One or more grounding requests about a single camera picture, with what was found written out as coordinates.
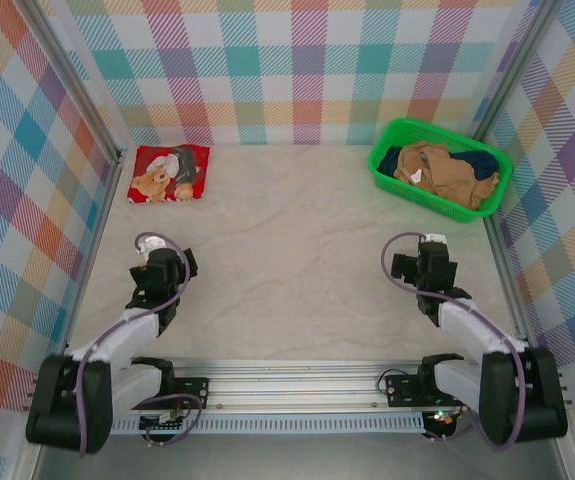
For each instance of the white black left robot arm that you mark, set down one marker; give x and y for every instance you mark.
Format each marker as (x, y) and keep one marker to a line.
(117, 340)

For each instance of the navy t-shirt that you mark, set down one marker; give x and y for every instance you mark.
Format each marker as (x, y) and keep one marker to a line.
(482, 162)

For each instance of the aluminium frame post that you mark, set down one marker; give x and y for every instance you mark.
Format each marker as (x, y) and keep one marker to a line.
(517, 70)
(72, 80)

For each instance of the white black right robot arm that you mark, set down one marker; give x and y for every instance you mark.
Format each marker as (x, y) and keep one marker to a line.
(472, 330)

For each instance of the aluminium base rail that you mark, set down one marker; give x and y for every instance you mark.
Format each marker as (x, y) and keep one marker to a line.
(292, 385)

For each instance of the red bear print t-shirt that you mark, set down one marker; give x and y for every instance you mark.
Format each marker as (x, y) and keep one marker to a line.
(167, 175)

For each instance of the tan t-shirt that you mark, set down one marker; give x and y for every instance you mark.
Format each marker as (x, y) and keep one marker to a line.
(447, 175)

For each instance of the aluminium side rail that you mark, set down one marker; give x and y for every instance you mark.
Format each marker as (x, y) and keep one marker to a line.
(102, 225)
(504, 265)

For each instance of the green plastic basket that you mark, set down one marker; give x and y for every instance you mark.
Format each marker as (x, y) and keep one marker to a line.
(487, 212)

